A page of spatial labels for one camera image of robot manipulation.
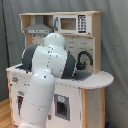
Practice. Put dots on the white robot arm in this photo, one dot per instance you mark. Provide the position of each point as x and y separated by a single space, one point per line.
46 62

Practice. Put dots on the wooden toy kitchen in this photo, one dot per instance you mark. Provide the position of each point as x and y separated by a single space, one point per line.
59 83

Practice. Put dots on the black toy faucet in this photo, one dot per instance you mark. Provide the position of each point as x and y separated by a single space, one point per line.
81 60

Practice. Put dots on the grey toy sink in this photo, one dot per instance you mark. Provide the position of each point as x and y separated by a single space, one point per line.
81 75

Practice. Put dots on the grey ice dispenser panel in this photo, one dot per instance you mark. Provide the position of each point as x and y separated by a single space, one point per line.
62 106

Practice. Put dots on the toy microwave oven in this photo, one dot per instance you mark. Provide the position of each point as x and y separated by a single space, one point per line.
73 24

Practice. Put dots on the grey range hood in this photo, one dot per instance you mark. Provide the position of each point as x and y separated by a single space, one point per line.
37 26

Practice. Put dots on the left oven knob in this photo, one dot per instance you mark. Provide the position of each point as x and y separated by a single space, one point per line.
14 79

